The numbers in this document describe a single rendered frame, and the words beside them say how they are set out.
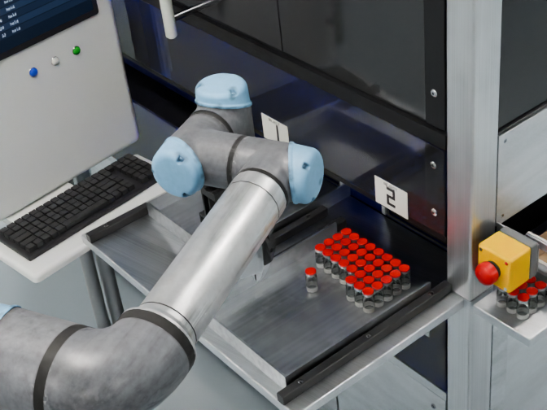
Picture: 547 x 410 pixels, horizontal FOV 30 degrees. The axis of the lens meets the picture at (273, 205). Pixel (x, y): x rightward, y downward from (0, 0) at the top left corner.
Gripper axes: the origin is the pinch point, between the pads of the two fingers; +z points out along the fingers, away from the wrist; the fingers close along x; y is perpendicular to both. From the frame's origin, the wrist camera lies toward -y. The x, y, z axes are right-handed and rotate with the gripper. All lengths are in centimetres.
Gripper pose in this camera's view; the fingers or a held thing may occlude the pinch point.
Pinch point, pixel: (260, 271)
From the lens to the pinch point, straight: 163.2
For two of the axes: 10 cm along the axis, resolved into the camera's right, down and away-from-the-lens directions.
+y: -7.7, 4.3, -4.7
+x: 6.3, 4.0, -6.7
